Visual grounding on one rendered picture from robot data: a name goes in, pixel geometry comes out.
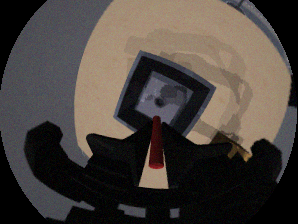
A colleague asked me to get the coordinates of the dark red peg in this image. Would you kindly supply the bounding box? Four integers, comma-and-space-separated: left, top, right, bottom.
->
148, 116, 165, 169

